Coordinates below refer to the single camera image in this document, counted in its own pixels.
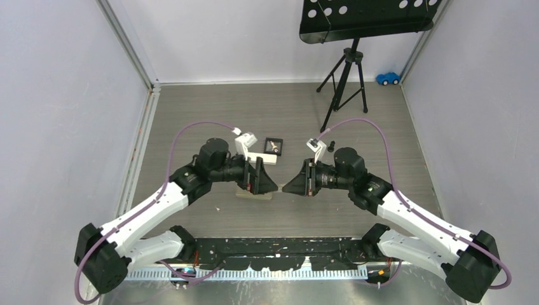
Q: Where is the black framed display case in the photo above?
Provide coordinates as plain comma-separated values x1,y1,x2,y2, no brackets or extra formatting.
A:
264,137,283,156

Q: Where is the purple cable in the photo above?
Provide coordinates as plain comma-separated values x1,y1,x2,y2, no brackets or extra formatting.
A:
315,118,514,290
74,121,242,305

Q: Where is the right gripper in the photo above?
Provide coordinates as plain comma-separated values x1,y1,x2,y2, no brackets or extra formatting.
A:
283,158,353,196

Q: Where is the blue toy car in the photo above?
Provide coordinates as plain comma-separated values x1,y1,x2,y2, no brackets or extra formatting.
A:
376,72,400,86

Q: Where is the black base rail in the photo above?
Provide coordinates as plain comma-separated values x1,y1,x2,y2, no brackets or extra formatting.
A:
161,227,405,273

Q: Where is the white remote control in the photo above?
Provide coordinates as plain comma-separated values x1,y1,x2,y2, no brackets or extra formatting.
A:
235,189,273,201
246,152,278,165

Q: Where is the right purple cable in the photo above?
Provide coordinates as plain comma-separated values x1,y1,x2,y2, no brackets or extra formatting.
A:
315,118,514,290

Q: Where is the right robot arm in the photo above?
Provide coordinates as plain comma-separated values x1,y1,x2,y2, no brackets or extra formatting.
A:
282,147,501,303

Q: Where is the black chess piece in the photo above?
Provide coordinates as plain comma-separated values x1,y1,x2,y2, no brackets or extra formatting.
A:
327,140,336,153

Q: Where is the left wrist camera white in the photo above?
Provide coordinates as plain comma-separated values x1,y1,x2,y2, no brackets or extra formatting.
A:
235,132,257,163

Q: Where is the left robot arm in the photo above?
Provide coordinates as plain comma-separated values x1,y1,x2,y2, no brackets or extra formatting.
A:
74,138,278,294

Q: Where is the black music stand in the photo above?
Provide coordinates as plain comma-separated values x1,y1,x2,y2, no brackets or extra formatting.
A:
299,1,440,132

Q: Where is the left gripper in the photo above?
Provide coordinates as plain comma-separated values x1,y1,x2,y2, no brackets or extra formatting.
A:
210,149,277,194

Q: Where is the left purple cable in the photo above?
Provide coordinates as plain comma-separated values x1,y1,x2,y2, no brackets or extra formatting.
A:
74,121,242,305

